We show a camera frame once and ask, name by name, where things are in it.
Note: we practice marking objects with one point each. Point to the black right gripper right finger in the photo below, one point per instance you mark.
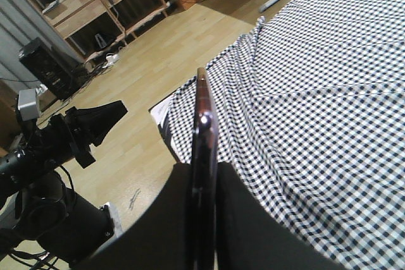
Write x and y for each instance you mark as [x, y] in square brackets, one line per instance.
[248, 238]

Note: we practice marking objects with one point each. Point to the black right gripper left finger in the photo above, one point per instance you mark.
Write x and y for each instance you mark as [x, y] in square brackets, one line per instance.
[157, 240]

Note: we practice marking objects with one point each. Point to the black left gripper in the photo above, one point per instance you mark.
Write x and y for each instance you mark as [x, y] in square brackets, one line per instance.
[69, 136]

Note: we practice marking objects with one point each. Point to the black foldable phone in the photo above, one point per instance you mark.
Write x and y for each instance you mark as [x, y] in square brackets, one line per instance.
[204, 174]

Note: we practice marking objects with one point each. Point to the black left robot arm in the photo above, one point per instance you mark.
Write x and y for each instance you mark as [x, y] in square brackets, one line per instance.
[35, 202]

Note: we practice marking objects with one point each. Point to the checkered bed sheet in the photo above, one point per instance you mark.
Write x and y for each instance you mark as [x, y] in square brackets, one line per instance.
[311, 112]

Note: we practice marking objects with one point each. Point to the black computer tower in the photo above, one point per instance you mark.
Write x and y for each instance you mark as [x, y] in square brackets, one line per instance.
[52, 67]

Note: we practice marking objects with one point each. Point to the white power strip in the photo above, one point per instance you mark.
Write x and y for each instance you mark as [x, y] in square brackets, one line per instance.
[112, 58]

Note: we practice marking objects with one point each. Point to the black router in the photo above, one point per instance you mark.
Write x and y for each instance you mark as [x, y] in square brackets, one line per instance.
[101, 42]

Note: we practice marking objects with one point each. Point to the wooden shelf unit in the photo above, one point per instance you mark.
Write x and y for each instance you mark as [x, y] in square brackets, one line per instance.
[78, 22]

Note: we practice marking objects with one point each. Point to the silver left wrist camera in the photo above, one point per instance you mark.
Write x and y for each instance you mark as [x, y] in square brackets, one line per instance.
[28, 105]

